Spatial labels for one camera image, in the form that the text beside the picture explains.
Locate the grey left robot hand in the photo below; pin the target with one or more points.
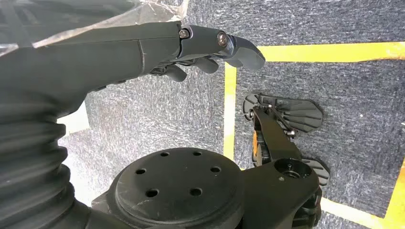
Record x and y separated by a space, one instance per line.
95 63

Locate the clear plastic film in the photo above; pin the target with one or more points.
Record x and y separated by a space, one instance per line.
158 12

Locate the yellow floor tape strip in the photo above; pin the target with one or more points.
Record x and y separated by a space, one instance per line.
230 110
348 213
316 52
397 202

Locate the black robot leg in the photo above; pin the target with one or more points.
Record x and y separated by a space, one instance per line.
278 148

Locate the black robot foot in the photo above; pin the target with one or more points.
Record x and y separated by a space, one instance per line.
321 172

